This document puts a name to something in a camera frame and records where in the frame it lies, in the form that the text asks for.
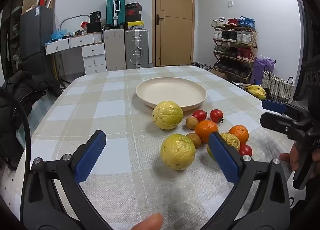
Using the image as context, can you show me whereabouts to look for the beige suitcase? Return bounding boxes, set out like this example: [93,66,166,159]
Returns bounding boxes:
[104,28,126,71]

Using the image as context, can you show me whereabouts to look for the white desk with drawers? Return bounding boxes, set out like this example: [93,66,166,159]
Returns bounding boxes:
[45,32,107,76]

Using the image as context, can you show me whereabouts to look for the wooden door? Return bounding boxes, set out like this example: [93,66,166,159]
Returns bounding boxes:
[153,0,195,67]

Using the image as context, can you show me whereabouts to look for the silver suitcase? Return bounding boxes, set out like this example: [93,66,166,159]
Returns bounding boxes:
[124,28,149,69]

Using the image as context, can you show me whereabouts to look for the dark shelf unit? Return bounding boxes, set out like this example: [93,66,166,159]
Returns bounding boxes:
[0,3,22,78]

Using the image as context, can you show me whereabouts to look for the cream round plate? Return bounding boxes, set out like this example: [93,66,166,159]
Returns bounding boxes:
[136,78,207,112]

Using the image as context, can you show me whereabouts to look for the purple bag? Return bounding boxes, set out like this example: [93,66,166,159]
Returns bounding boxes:
[250,56,276,86]

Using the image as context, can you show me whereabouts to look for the blue plastic bag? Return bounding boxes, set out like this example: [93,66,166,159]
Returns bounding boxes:
[51,28,68,40]

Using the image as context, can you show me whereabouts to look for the grey refrigerator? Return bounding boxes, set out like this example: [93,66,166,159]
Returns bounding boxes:
[20,5,54,76]

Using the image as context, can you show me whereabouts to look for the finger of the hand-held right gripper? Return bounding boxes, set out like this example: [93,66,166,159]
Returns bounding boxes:
[262,99,309,121]
[259,112,297,139]

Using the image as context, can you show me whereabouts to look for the scattered loose shoes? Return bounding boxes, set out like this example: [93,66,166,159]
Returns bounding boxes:
[191,61,213,71]

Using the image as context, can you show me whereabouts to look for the black jacket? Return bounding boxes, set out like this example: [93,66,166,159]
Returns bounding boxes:
[0,70,62,171]

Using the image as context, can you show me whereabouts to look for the pale yellow guava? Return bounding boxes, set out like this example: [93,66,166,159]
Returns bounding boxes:
[152,101,184,130]

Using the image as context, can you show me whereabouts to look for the wrinkled yellow passion fruit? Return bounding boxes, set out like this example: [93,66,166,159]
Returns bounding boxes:
[207,132,241,160]

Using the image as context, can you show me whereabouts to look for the black printed bag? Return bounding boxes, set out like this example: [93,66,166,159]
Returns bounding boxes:
[89,10,102,24]

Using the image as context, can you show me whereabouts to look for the person's right hand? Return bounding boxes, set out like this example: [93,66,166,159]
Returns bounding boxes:
[279,141,304,171]

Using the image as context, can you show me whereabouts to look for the brown longan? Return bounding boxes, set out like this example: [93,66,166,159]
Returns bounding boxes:
[186,133,202,149]
[185,117,199,130]

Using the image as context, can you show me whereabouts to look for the wooden shoe rack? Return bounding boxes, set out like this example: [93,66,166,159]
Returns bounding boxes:
[212,27,258,83]

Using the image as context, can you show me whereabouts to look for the shoe rack with shoes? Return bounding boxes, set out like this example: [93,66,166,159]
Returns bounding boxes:
[211,16,257,78]

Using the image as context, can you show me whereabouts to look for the red cherry tomato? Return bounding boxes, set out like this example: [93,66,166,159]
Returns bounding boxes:
[192,110,208,122]
[239,144,253,157]
[210,109,224,123]

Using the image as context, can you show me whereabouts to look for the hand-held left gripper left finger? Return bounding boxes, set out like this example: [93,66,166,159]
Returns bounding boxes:
[21,130,113,230]

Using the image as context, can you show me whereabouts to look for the teal suitcase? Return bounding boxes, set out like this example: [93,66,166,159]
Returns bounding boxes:
[106,0,125,27]

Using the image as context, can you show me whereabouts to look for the black cable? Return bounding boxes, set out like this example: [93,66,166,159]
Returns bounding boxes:
[0,88,32,173]

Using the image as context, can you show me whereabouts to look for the woven basket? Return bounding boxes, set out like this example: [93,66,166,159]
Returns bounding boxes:
[261,70,295,103]

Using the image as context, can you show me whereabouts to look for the person's right forearm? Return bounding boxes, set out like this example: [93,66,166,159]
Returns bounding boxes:
[290,177,320,230]

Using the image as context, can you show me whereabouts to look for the red and black shoe box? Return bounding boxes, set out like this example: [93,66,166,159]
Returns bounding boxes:
[125,10,142,23]

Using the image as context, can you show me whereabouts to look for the yellow green guava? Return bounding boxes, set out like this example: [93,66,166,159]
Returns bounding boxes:
[160,133,196,171]

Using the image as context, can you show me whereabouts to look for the yellow and black box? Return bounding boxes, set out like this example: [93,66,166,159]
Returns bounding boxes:
[127,21,145,30]

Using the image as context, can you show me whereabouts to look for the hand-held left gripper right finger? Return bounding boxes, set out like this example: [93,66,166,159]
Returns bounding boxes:
[201,131,292,230]

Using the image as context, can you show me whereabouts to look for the mandarin orange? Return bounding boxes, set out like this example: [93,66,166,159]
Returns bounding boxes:
[194,120,219,144]
[229,125,249,145]

